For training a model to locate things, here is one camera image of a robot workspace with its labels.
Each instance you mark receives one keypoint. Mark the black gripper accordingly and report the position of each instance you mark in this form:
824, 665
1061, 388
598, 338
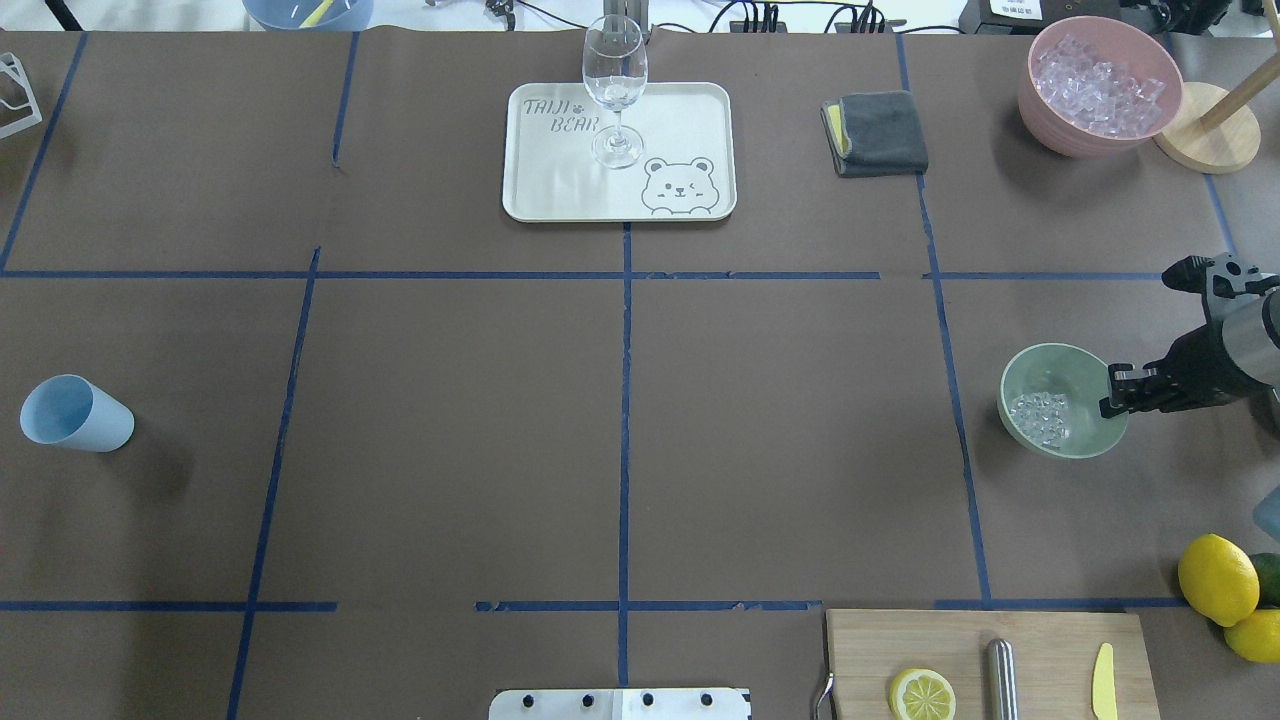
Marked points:
1203, 362

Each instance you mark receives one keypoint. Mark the green ceramic bowl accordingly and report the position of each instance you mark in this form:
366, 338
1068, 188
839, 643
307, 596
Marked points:
1071, 371

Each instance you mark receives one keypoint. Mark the light blue plastic cup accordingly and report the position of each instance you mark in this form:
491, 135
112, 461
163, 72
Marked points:
67, 411

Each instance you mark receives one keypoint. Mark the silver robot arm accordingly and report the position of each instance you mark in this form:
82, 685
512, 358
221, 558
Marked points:
1234, 355

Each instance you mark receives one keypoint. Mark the ice cubes in green bowl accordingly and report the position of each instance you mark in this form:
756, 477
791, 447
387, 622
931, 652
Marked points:
1043, 418

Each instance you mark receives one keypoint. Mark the blue bowl with fork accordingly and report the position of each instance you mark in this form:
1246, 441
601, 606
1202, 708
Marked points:
317, 16

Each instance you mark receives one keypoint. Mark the yellow lemon large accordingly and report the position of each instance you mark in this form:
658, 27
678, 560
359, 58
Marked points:
1218, 580

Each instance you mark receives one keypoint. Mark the wooden cutting board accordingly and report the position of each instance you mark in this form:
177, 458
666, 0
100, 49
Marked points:
1053, 654

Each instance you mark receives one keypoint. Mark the yellow lemon small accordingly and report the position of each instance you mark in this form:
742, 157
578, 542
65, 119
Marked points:
1256, 638

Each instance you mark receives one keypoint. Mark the wooden mug tree stand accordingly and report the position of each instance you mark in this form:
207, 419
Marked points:
1214, 131

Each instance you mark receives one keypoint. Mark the steel muddler rod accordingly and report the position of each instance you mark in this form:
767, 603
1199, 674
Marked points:
1002, 682

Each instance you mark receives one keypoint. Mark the yellow plastic knife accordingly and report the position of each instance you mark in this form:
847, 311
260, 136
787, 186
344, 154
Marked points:
1103, 688

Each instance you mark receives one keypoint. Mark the grey folded cloth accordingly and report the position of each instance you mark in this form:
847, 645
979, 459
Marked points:
875, 134

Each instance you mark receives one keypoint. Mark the half lemon slice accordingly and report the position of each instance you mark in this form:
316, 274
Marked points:
921, 693

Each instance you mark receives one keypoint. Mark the clear wine glass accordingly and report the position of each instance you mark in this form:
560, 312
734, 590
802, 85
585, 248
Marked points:
614, 69

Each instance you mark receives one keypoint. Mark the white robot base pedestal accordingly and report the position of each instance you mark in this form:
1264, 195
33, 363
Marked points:
623, 703

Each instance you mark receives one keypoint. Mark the white wire cup rack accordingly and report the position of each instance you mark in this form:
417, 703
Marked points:
19, 105

